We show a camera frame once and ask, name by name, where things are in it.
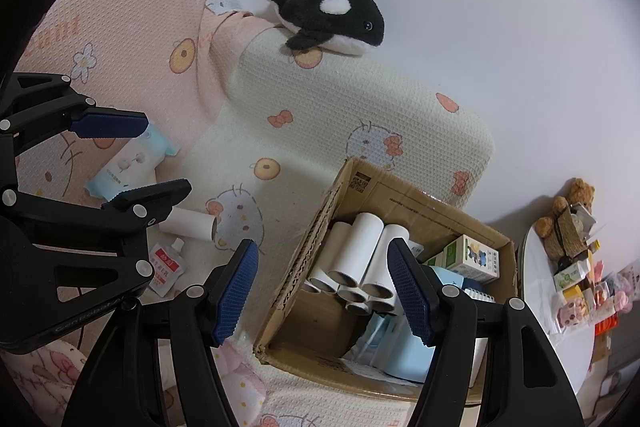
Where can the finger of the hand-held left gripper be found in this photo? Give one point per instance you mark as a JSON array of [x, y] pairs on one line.
[[150, 197], [107, 124]]

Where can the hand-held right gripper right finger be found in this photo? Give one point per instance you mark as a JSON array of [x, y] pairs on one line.
[[410, 292]]

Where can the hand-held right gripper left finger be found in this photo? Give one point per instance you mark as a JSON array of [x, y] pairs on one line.
[[235, 292]]

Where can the light blue cotton-print packet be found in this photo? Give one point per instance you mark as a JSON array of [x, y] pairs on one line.
[[132, 162]]

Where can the brown cardboard box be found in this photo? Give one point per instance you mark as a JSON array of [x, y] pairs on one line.
[[300, 322]]

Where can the white paper roll tube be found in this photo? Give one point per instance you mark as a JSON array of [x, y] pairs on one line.
[[190, 222]]

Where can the blue patterned plastic packet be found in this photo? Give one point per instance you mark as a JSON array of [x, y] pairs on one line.
[[380, 337]]

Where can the bundle of white paper rolls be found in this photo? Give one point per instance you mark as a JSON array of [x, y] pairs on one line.
[[367, 242]]

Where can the light blue wrapped pack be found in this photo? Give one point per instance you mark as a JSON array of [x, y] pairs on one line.
[[412, 359]]

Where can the red white spouted sachet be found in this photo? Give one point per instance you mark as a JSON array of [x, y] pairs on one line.
[[165, 269]]

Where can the green white printed carton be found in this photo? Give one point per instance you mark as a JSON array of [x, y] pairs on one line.
[[475, 257]]

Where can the pink floral blanket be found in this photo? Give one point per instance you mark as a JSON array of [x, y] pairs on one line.
[[35, 382]]

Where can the pink patterned towel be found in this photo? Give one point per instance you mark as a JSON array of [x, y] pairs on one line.
[[125, 32]]

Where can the white spiral notebook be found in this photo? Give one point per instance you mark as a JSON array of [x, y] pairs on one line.
[[480, 359]]

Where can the round white table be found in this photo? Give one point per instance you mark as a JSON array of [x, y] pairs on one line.
[[537, 287]]

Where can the small green white box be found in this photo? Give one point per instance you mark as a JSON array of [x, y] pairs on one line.
[[570, 277]]

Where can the small yellow box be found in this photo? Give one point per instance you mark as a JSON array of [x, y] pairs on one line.
[[572, 294]]

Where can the small pink plush toy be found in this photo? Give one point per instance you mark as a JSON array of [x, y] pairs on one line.
[[572, 312]]

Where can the brown teddy bear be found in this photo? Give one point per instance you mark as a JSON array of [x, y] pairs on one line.
[[565, 227]]

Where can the small white open box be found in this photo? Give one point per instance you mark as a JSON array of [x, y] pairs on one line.
[[582, 214]]

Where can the cream cartoon-print pillow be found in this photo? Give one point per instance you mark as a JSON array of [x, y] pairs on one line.
[[350, 107]]

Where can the black white orca plush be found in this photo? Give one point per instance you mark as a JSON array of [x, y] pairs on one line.
[[325, 22]]

